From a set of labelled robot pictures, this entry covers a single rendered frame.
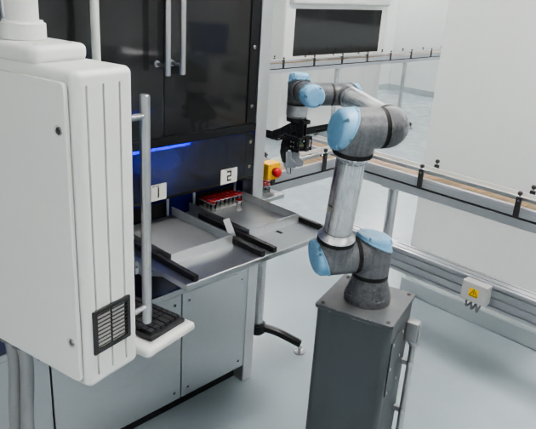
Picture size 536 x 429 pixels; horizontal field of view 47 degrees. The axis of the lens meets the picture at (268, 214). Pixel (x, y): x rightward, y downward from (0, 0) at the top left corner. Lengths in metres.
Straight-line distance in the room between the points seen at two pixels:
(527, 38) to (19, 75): 2.48
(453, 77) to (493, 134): 0.37
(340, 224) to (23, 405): 1.04
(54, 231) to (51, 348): 0.32
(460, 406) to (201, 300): 1.28
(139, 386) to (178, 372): 0.19
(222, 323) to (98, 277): 1.27
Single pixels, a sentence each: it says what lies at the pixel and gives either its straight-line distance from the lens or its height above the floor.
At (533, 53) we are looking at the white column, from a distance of 3.29.
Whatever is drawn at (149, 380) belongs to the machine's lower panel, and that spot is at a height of 0.25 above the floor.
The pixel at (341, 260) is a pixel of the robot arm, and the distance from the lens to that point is 1.87.
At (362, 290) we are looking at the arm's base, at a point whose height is 0.85.
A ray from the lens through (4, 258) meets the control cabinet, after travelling 1.63.
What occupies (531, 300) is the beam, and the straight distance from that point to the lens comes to 2.84.
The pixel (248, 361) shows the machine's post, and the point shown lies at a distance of 2.91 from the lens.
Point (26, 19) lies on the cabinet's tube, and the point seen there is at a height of 1.63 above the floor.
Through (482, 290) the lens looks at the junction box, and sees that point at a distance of 2.86.
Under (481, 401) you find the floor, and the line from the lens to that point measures 3.10.
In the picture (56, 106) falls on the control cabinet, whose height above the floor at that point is 1.48.
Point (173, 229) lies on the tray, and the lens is 2.24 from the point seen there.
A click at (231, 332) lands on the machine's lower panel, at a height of 0.30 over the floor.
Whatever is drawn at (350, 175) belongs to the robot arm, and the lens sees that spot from 1.74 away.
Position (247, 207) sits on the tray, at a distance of 2.47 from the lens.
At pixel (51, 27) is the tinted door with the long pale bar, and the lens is 1.90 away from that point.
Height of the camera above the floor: 1.74
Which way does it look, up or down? 21 degrees down
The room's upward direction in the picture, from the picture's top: 4 degrees clockwise
